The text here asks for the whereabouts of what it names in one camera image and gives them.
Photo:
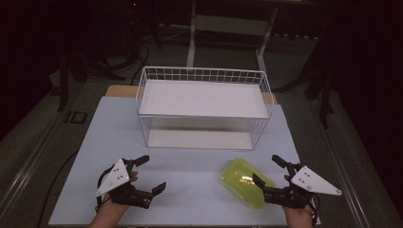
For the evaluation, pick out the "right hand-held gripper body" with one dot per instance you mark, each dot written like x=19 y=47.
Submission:
x=312 y=183

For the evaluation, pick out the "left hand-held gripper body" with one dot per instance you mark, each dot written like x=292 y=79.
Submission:
x=120 y=177

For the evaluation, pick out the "person's left hand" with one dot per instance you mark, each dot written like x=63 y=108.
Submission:
x=114 y=209

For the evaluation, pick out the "person's right hand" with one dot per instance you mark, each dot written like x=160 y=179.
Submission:
x=297 y=212

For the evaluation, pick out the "pale blue table mat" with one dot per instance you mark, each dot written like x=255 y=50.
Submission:
x=190 y=177

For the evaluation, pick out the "black metal stand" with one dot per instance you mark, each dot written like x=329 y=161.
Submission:
x=324 y=104
x=63 y=91

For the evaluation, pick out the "metal floor rail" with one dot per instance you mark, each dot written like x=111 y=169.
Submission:
x=342 y=171
x=28 y=164

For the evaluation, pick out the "black floor socket frame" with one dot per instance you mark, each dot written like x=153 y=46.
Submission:
x=68 y=117

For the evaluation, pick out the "white metal stand frame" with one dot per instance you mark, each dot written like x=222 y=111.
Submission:
x=191 y=47

